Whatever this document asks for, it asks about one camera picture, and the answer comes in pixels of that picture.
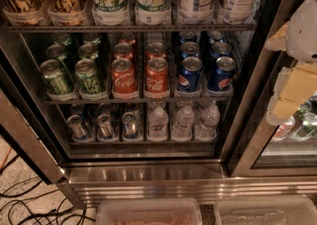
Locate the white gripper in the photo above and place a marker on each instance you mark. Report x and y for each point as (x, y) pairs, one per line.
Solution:
(303, 31)

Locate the right front pepsi can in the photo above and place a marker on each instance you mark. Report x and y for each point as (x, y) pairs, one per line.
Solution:
(222, 73)

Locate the second row right pepsi can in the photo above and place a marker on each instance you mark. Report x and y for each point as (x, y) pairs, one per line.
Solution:
(220, 49)

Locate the second row pepsi can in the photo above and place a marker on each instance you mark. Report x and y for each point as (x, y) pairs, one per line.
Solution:
(189, 49)
(220, 49)

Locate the left front pepsi can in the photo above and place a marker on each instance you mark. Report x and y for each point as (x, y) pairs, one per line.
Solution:
(189, 74)

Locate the second row left pepsi can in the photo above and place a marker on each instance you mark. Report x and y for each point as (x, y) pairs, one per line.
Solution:
(189, 49)

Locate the right front coca-cola can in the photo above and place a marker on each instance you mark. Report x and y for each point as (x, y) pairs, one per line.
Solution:
(156, 75)

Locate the second row right coca-cola can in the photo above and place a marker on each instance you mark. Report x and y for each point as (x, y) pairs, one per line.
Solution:
(156, 49)

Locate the second row coca-cola can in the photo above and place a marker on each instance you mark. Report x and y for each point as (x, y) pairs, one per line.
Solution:
(123, 50)
(156, 49)

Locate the second row left coca-cola can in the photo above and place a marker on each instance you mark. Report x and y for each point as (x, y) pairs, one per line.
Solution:
(123, 50)

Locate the left front coca-cola can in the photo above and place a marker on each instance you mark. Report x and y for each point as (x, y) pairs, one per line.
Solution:
(123, 76)

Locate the right silver can bottom shelf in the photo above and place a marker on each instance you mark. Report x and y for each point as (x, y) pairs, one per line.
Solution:
(130, 126)

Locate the silver can shelf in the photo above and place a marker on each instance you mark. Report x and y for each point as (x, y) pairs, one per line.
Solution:
(105, 128)
(79, 130)
(130, 126)

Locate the middle silver can bottom shelf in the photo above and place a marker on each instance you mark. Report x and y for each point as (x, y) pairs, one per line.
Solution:
(105, 128)

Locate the second row right green can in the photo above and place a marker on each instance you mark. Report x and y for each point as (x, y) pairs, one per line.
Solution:
(89, 51)

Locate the left silver can bottom shelf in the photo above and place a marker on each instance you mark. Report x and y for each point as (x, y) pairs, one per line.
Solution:
(79, 130)

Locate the front left green can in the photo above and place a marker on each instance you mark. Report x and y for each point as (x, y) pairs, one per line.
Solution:
(56, 77)

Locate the right water bottle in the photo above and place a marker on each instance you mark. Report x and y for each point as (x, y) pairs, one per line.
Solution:
(208, 121)

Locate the water bottle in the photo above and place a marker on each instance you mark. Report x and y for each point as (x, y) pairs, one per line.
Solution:
(208, 121)
(182, 125)
(158, 122)

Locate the middle water bottle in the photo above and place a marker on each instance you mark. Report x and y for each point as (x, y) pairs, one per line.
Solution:
(182, 125)

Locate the left water bottle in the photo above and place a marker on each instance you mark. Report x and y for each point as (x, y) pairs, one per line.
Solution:
(158, 122)

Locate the right clear plastic bin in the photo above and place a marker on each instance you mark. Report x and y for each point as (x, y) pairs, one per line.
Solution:
(266, 210)

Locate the clear plastic bin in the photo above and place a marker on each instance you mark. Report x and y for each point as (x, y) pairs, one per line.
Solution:
(169, 211)
(266, 210)

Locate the left clear plastic bin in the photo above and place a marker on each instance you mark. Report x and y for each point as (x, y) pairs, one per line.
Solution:
(169, 211)

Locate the top wire shelf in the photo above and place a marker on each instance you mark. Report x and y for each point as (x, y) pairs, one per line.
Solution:
(121, 29)

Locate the wire shelf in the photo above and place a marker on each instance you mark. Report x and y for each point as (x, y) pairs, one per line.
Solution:
(138, 100)
(121, 29)

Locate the middle wire shelf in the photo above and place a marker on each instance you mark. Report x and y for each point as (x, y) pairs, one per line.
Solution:
(138, 100)

